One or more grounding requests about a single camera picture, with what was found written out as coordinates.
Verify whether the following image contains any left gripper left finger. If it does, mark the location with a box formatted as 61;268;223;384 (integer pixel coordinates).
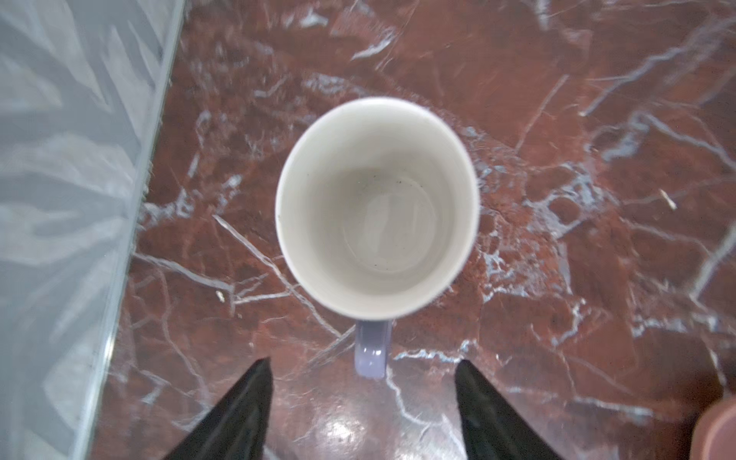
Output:
166;358;273;460

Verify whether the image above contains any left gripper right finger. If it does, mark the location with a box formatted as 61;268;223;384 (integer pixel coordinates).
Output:
454;360;561;460

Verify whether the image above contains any lavender purple mug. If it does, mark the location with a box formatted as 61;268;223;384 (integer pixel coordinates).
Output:
275;97;480;379

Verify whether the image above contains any pink plastic tray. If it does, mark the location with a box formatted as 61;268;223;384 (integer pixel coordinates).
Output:
689;396;736;460

